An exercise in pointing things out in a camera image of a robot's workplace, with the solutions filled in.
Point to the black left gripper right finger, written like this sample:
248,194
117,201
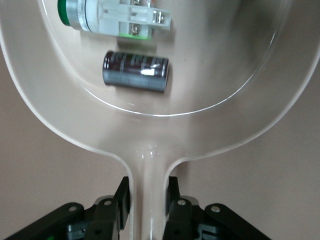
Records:
182,220

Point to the green push button switch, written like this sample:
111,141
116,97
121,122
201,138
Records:
112,17

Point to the black cylindrical capacitor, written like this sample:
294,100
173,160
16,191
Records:
135,72

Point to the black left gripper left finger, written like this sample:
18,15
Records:
102,220

